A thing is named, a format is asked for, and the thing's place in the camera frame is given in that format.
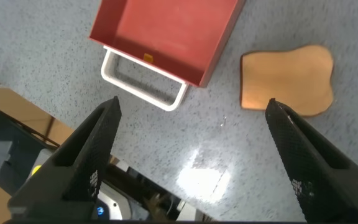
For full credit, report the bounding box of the red drawer with white handle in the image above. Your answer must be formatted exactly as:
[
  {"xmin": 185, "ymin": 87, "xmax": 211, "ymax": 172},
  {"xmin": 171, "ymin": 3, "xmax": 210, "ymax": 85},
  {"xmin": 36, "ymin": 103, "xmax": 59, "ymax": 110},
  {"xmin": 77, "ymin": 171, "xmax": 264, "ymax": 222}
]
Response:
[{"xmin": 88, "ymin": 0, "xmax": 247, "ymax": 112}]

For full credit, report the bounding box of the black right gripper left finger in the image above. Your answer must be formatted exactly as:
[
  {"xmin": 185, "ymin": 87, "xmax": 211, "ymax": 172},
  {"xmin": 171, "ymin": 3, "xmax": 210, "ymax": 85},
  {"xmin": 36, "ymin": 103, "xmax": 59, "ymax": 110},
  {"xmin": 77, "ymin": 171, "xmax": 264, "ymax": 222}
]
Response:
[{"xmin": 7, "ymin": 95, "xmax": 123, "ymax": 222}]

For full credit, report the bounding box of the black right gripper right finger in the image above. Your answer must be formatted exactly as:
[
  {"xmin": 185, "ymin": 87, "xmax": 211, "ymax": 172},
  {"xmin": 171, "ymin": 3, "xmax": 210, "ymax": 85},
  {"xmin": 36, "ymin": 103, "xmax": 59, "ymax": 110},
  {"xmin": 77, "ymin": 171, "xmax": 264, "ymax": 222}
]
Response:
[{"xmin": 265, "ymin": 98, "xmax": 358, "ymax": 223}]

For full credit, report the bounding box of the toast bread slice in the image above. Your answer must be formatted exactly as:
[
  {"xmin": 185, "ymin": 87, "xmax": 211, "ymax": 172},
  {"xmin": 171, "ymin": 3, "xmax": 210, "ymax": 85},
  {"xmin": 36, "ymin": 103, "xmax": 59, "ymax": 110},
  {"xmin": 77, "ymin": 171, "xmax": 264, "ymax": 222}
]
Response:
[{"xmin": 239, "ymin": 44, "xmax": 335, "ymax": 118}]

